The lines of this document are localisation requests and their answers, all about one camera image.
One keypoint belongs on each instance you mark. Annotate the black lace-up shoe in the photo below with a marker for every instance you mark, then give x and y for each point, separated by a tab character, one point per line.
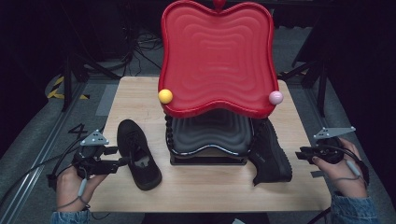
140	169
274	161

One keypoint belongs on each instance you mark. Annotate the black metal stand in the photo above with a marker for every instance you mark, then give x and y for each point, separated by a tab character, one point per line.
321	93
67	90

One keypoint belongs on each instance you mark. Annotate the person's right hand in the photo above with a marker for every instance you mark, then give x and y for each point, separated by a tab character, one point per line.
345	179

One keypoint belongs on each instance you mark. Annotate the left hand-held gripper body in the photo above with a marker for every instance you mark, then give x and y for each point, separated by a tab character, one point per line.
93	161

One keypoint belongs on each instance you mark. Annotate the person's left hand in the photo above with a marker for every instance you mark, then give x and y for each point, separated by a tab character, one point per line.
70	189

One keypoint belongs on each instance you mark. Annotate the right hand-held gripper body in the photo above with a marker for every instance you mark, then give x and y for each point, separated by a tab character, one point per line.
328	151

